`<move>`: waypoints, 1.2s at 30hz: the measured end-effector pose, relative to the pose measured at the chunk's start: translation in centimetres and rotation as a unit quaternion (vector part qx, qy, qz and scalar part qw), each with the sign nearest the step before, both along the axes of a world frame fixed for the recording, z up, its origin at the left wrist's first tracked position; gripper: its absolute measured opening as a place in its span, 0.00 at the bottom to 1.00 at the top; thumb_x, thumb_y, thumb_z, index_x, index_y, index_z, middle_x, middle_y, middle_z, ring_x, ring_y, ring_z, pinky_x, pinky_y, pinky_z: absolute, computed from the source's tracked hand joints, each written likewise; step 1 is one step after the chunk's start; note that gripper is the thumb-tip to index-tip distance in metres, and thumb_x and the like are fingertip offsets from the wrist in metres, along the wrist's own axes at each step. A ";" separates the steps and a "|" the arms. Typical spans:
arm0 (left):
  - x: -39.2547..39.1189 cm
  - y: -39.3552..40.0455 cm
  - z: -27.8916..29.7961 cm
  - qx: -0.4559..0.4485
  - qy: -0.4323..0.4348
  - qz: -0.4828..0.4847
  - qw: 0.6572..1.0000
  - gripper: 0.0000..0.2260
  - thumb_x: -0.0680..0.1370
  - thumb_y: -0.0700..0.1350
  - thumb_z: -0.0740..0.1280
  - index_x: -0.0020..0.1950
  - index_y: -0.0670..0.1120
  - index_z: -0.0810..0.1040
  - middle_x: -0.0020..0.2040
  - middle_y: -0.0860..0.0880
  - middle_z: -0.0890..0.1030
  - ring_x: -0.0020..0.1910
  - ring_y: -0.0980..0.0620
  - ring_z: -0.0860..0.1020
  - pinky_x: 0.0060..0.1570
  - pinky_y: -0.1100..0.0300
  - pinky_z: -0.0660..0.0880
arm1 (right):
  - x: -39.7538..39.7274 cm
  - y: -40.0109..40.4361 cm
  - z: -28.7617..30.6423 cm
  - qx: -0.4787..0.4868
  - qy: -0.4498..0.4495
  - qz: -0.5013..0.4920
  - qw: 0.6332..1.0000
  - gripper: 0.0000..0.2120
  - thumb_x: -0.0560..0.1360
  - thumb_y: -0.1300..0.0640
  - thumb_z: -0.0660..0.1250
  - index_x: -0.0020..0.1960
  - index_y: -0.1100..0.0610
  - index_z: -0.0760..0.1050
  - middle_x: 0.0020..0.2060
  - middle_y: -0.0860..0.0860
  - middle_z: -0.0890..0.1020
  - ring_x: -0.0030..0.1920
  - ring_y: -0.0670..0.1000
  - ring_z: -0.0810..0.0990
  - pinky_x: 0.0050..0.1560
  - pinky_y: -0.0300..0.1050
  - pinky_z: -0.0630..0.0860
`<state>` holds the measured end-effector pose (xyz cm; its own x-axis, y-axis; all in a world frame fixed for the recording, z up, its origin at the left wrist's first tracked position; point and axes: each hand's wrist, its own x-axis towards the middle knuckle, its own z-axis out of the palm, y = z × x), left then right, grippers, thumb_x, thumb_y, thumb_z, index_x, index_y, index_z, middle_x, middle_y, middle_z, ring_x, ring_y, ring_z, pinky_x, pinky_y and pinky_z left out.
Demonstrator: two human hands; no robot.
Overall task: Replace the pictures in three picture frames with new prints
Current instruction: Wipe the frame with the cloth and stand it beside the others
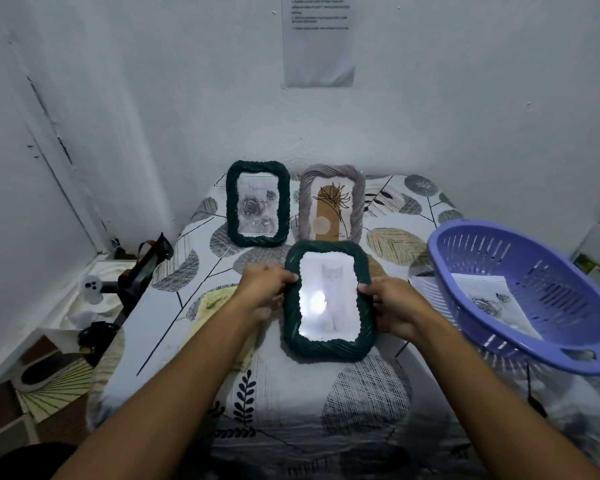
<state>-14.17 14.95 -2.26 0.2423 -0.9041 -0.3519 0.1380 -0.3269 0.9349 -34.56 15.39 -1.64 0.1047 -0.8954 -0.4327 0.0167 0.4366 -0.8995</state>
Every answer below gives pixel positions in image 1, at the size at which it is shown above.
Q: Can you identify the person's left hand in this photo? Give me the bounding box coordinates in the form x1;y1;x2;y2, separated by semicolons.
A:
232;263;300;328

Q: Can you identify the person's right hand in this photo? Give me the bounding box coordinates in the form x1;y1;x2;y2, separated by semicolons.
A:
357;277;439;343

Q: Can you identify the green frame with cat photo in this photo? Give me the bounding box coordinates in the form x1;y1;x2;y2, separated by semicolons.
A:
282;240;378;363

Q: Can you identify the person's right forearm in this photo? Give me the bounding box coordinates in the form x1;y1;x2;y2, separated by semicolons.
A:
410;310;600;480

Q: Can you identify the person's left forearm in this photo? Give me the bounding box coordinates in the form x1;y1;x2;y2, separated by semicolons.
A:
52;294;261;480

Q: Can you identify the leaf patterned tablecloth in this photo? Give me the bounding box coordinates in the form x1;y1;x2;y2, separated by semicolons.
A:
86;173;600;480

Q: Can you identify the white printed paper sheet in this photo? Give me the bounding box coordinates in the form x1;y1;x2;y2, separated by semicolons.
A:
450;273;544;341

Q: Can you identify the black tripod stand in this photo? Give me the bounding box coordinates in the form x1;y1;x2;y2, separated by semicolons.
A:
77;233;175;368

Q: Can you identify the white cloth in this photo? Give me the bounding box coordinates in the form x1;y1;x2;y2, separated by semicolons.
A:
62;260;137;330

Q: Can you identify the purple plastic basket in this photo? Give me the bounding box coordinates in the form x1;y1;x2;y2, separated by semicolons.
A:
426;219;600;377

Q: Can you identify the small white ghost figure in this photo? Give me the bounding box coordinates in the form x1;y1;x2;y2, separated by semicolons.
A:
79;275;105;306

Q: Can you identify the white cardboard box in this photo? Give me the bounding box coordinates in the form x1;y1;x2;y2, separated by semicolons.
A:
571;222;600;291

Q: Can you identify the paper notice sheet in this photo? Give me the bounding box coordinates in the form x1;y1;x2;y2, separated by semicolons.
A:
281;0;357;89

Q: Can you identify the green frame with rose picture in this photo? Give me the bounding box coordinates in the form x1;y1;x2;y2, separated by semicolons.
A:
225;160;292;248

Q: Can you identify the grey frame with plant print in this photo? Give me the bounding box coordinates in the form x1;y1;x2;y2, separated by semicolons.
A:
297;164;367;244

